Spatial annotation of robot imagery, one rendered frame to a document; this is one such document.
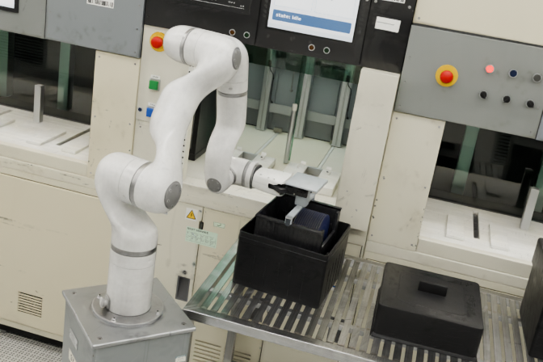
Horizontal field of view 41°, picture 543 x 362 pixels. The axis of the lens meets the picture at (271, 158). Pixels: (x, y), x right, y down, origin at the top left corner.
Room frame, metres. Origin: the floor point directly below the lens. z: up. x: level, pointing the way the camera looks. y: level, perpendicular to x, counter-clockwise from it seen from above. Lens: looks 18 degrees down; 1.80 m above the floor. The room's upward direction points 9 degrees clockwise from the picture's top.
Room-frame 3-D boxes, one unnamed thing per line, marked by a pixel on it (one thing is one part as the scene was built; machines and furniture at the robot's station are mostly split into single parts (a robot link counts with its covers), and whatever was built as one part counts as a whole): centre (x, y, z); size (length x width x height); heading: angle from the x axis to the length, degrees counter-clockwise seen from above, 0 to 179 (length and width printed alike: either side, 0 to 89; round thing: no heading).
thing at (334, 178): (2.60, -0.16, 0.89); 0.22 x 0.21 x 0.04; 168
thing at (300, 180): (2.01, -0.11, 0.93); 0.24 x 0.20 x 0.32; 163
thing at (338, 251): (2.01, -0.11, 0.85); 0.28 x 0.28 x 0.17; 73
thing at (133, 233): (1.70, 0.35, 1.07); 0.19 x 0.12 x 0.24; 64
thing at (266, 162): (2.66, 0.11, 0.89); 0.22 x 0.21 x 0.04; 168
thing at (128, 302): (1.69, 0.32, 0.85); 0.19 x 0.19 x 0.18
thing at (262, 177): (2.04, -0.01, 1.06); 0.11 x 0.10 x 0.07; 73
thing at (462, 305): (1.86, -0.51, 0.83); 0.29 x 0.29 x 0.13; 80
